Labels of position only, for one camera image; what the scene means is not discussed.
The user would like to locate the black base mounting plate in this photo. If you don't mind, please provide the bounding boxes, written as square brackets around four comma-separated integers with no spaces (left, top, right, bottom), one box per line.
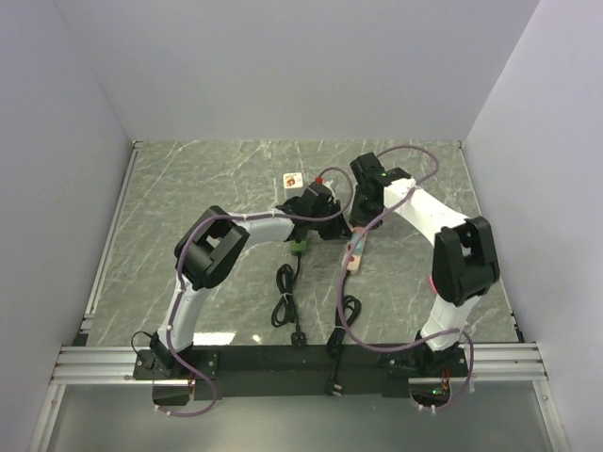
[133,345,472,406]

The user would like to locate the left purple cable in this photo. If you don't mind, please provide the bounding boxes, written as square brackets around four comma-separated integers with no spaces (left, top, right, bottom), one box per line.
[153,167,359,420]

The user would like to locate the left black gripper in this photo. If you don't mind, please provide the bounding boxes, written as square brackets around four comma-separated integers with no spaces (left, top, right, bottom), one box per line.
[310,202,353,242]

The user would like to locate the black cord of green strip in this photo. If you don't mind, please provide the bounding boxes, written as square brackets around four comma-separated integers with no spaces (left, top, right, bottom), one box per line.
[269,253,310,352]

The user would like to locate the green power strip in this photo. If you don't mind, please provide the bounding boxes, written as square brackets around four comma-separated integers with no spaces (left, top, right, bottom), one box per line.
[289,239,307,256]

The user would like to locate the white cube adapter tiger print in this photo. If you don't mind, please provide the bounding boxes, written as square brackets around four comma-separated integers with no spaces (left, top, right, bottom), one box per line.
[283,172,305,197]

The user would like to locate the black cord of cream strip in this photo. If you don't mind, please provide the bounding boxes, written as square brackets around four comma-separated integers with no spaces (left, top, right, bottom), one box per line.
[324,272,363,399]

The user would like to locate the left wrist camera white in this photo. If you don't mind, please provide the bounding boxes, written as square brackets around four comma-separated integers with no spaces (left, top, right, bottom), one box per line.
[315,176,336,198]

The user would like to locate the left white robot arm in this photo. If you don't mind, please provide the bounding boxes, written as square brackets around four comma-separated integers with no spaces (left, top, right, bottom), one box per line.
[150,182,351,379]

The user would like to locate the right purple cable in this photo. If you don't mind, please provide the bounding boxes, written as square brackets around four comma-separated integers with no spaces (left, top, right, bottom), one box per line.
[334,143,475,413]

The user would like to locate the cream power strip red sockets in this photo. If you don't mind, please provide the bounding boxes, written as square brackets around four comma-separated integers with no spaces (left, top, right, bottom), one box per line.
[341,227,367,274]

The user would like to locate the purple cable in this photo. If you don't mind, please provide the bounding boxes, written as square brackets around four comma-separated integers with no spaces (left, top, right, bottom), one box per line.
[153,167,359,420]
[334,143,475,413]

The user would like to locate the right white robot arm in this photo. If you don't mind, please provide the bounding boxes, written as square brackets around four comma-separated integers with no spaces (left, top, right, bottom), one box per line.
[350,153,500,376]

